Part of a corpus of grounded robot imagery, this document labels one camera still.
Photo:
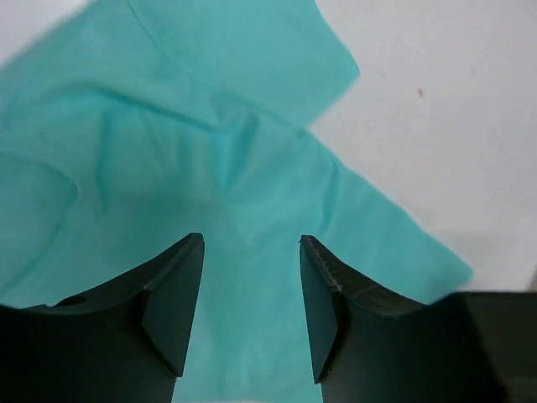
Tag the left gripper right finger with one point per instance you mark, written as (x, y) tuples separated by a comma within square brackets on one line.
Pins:
[(370, 344)]

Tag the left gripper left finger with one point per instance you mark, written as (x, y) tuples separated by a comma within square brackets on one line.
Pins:
[(125, 340)]

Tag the teal t shirt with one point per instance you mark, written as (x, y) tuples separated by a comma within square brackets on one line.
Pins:
[(137, 122)]

